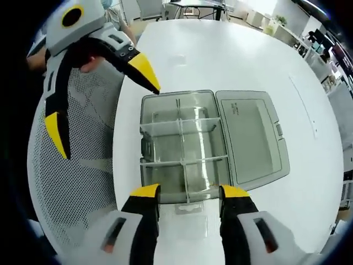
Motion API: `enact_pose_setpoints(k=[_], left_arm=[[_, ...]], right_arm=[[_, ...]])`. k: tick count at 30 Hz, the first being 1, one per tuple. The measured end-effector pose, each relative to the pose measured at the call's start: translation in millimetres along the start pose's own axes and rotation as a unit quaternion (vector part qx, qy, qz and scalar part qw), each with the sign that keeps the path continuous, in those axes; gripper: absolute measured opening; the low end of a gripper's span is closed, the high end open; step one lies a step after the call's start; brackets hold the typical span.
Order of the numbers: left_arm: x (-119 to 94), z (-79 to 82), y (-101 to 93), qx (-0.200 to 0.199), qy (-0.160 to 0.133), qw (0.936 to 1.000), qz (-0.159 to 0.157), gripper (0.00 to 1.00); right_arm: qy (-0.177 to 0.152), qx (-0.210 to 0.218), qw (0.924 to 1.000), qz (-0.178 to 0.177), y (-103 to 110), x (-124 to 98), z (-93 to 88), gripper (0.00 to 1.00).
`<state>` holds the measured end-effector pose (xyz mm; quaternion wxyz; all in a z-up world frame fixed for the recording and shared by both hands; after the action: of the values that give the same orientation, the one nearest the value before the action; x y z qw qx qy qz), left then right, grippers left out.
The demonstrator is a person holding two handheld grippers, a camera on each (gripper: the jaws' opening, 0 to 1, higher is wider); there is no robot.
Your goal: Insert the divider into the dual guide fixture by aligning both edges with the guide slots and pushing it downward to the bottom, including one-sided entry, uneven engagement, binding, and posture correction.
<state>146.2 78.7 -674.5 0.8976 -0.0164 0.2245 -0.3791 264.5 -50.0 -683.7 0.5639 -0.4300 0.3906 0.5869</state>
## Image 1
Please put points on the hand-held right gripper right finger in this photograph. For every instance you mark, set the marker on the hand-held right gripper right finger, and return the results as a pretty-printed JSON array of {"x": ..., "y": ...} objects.
[{"x": 242, "y": 220}]

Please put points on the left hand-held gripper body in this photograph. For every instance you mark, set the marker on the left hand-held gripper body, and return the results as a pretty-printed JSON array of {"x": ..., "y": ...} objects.
[{"x": 88, "y": 25}]

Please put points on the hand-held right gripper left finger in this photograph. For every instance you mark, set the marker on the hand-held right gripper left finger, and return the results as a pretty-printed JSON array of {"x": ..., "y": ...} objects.
[{"x": 138, "y": 220}]

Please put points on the transparent grey guide fixture box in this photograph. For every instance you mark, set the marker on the transparent grey guide fixture box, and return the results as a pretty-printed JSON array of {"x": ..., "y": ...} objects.
[{"x": 256, "y": 138}]

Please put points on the long clear plastic divider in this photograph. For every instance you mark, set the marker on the long clear plastic divider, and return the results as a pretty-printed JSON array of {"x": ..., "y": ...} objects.
[{"x": 182, "y": 143}]

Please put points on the person's left hand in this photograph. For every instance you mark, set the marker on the person's left hand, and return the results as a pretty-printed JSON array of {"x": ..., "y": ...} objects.
[{"x": 91, "y": 64}]

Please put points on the white mesh office chair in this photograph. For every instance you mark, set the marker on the white mesh office chair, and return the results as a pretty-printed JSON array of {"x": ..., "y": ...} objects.
[{"x": 69, "y": 193}]

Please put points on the white low cabinet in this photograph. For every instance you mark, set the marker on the white low cabinet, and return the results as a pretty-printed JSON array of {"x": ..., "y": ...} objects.
[{"x": 275, "y": 30}]

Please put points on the potted green plant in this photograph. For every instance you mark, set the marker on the potted green plant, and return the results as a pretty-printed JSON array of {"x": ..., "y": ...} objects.
[{"x": 281, "y": 20}]

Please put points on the black frame desk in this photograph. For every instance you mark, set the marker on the black frame desk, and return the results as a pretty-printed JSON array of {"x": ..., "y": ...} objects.
[{"x": 198, "y": 5}]

